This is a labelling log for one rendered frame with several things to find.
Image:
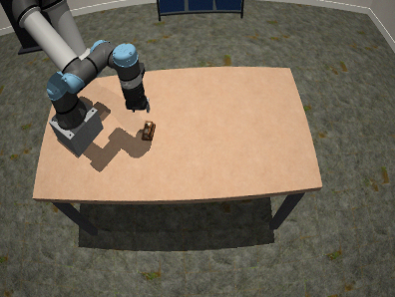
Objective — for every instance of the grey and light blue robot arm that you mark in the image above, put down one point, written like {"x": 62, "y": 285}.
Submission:
{"x": 75, "y": 71}

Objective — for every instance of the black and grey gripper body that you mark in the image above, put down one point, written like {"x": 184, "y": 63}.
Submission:
{"x": 133, "y": 91}

